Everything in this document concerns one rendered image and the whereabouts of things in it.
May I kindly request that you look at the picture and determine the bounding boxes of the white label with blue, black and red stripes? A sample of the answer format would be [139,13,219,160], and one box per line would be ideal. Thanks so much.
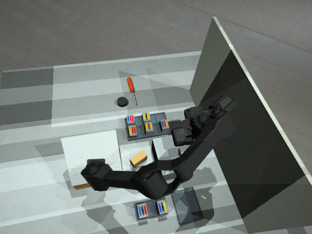
[137,202,148,219]

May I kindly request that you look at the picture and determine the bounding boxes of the dark grey short cylinder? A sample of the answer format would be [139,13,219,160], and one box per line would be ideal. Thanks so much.
[117,97,127,107]

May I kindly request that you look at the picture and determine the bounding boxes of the grey flat panel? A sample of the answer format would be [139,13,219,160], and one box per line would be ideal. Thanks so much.
[189,17,312,234]

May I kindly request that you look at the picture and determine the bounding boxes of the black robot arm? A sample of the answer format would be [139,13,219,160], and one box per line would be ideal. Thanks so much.
[80,95,237,200]

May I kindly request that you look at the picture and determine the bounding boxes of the orange-handled screwdriver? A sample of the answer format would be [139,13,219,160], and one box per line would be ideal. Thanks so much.
[127,77,137,104]

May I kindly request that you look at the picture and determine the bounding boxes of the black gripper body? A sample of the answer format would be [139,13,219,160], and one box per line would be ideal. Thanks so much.
[171,124,201,147]

